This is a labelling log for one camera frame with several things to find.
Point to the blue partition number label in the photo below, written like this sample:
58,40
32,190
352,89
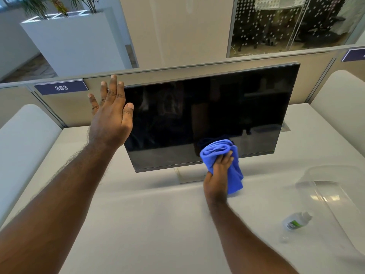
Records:
61,87
355,55

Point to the person's left forearm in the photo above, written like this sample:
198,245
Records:
54,214

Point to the person's right fingers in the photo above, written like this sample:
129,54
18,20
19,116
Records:
223,160

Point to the white rounded side divider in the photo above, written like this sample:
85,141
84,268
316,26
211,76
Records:
342,105
22,151

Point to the beige desk partition panel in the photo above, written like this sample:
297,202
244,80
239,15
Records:
71,108

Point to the person's left thumb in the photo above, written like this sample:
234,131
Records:
128,112

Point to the small clear green-labelled bottle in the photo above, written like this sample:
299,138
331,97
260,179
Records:
296,221

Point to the person's left hand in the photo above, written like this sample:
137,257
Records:
109,125

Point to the dotted glass wall panel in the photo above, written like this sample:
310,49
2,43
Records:
285,25

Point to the clear plastic container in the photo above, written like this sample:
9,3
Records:
333,194

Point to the person's right forearm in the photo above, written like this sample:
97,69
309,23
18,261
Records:
242,242

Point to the person's left middle finger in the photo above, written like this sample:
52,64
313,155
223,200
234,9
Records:
113,85

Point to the black flat computer monitor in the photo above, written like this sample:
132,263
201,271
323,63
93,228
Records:
205,111

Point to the green potted plants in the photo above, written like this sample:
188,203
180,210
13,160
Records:
45,4

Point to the white rectangular planter box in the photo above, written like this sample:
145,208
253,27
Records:
77,45

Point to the person's left little finger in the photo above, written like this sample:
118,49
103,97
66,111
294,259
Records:
93,102

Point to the black office chair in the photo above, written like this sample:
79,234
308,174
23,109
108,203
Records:
316,22

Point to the silver monitor stand base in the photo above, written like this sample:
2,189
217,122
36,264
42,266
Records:
191,175

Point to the blue microfibre cloth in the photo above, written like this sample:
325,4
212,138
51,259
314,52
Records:
233,171

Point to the person's right hand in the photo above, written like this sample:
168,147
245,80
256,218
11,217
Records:
216,182

